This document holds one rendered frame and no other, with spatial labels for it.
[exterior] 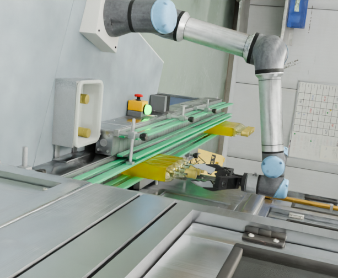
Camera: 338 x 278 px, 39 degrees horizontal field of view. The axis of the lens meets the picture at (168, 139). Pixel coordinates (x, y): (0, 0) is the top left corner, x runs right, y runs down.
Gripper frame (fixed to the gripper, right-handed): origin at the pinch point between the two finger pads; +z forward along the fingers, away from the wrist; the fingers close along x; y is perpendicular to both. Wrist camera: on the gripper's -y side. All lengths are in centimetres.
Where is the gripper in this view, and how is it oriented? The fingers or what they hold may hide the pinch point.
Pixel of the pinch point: (194, 174)
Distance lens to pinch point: 185.8
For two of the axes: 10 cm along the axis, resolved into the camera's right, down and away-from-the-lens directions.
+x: 1.2, -9.8, -1.3
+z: -9.4, -1.5, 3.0
